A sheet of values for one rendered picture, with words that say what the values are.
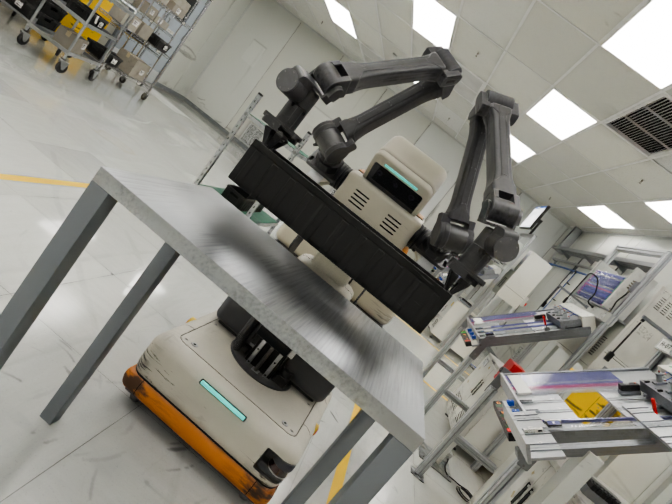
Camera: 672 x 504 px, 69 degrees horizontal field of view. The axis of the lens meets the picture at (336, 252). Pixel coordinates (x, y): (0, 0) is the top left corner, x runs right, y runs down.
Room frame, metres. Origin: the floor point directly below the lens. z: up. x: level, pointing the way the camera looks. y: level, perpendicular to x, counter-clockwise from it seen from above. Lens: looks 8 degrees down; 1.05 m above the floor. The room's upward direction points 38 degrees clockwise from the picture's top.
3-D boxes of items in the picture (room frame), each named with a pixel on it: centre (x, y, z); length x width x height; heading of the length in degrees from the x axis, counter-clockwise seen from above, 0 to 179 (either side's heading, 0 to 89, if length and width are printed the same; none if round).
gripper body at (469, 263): (1.16, -0.27, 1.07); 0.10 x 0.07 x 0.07; 84
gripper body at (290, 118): (1.22, 0.30, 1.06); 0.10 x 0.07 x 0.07; 84
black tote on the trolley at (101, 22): (5.28, 3.73, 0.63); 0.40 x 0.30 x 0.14; 10
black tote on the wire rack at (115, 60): (6.25, 3.96, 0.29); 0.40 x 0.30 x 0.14; 176
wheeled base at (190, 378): (1.76, -0.04, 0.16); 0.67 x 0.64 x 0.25; 174
